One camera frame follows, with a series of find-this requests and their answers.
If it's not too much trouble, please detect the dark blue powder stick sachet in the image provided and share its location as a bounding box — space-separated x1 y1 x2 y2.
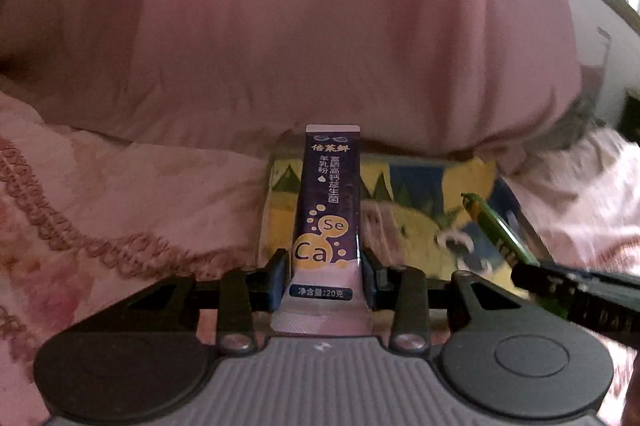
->
271 124 371 336

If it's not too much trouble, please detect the pink floral bed sheet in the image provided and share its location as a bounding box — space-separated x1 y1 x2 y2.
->
1 96 639 425

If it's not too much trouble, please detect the green stick snack packet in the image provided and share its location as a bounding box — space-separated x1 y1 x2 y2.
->
461 192 568 320

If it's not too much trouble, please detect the grey cardboard tray box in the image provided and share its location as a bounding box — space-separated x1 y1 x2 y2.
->
257 140 551 297

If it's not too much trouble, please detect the large pink pillow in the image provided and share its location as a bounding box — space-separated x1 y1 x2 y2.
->
1 0 580 155

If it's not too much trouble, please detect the green grey folded cloth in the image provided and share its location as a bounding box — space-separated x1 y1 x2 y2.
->
526 95 605 151

